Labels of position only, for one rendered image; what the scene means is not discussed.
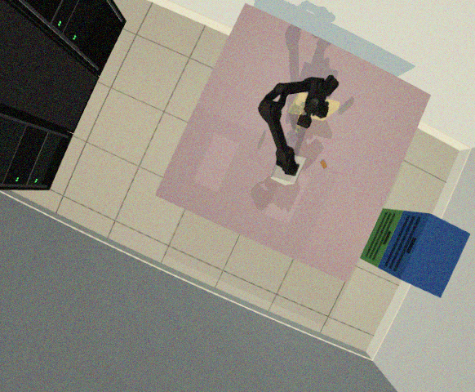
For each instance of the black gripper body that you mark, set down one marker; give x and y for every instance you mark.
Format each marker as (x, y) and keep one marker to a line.
(305, 121)

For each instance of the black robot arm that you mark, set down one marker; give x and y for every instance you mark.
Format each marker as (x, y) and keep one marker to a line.
(270, 111)

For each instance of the dark olive flat bar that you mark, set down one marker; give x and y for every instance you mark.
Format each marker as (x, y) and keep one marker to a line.
(347, 105)

